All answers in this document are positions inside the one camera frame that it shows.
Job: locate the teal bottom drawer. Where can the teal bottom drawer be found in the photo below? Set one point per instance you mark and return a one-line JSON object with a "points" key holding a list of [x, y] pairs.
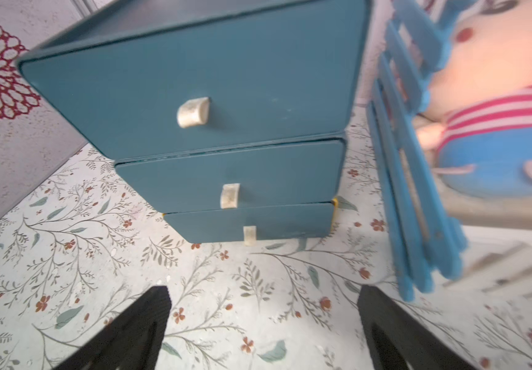
{"points": [[272, 223]]}

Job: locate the blue white toy crib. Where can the blue white toy crib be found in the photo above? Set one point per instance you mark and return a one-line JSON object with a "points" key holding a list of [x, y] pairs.
{"points": [[476, 244]]}

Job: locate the teal drawer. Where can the teal drawer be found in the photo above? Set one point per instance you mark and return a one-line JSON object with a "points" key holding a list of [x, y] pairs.
{"points": [[272, 223], [144, 78], [290, 173]]}

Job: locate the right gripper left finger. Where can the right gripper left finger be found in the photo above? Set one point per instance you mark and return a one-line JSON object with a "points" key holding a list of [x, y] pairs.
{"points": [[133, 339]]}

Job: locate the teal top drawer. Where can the teal top drawer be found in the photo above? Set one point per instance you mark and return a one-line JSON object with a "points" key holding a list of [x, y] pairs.
{"points": [[144, 78]]}

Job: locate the teal three-drawer cabinet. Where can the teal three-drawer cabinet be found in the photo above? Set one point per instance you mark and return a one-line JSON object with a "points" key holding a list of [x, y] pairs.
{"points": [[227, 117]]}

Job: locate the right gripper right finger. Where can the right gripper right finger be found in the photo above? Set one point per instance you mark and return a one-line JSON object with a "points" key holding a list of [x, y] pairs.
{"points": [[396, 340]]}

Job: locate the plush doll blue striped shirt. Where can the plush doll blue striped shirt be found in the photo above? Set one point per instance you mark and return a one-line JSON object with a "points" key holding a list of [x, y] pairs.
{"points": [[481, 105]]}

